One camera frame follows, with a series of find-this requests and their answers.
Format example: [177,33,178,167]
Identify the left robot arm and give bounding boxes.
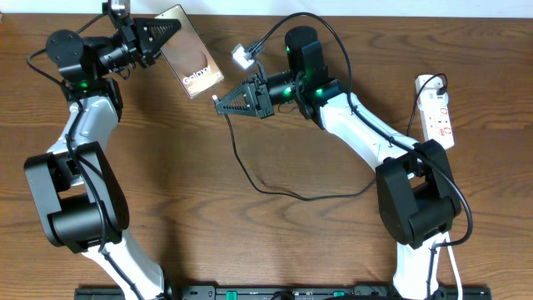
[23,7,182,299]

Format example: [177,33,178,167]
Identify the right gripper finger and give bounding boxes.
[215,81,256,109]
[215,102,255,117]

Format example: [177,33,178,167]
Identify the white power strip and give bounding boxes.
[415,74,455,150]

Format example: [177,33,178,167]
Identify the black USB charging cable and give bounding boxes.
[211,72,449,203]

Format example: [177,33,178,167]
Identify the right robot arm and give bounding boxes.
[213,26,470,299]

